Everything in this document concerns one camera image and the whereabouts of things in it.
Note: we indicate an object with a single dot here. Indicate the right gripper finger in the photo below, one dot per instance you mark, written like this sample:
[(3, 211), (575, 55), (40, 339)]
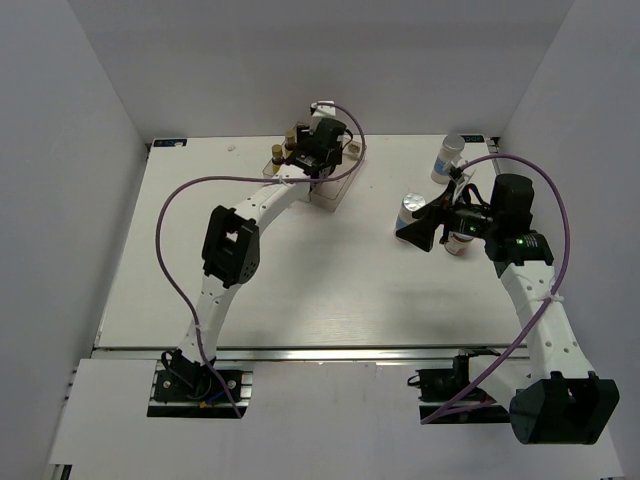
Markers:
[(463, 164), (426, 220)]

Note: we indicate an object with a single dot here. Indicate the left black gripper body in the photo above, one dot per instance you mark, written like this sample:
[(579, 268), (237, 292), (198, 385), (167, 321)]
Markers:
[(303, 136)]

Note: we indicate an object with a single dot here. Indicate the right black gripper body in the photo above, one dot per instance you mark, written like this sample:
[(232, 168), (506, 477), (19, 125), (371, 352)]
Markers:
[(473, 220)]

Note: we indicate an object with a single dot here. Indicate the white bottle silver cap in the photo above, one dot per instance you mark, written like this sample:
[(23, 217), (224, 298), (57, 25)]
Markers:
[(411, 203)]

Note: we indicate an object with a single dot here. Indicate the yellow label brown bottle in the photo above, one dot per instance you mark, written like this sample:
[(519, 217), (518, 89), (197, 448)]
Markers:
[(277, 158)]

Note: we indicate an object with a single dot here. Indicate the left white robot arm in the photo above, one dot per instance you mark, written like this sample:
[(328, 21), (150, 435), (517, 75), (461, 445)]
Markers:
[(231, 249)]

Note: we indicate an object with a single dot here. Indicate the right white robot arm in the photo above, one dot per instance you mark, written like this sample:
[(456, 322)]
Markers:
[(548, 387)]

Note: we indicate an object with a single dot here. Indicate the clear plastic organizer tray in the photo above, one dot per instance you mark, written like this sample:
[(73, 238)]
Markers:
[(327, 193)]

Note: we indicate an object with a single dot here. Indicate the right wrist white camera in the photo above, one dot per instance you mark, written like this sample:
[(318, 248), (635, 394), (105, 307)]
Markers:
[(461, 179)]

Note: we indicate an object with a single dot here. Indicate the wrist white camera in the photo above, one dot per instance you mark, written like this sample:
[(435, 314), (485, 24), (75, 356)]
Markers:
[(461, 179), (320, 110)]

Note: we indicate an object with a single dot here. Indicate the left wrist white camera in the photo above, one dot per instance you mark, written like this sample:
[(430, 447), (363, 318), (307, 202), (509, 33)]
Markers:
[(320, 110)]

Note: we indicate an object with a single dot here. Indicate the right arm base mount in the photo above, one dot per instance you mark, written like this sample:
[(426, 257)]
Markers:
[(437, 385)]

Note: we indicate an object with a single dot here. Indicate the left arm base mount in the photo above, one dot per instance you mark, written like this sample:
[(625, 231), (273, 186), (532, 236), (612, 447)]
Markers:
[(187, 389)]

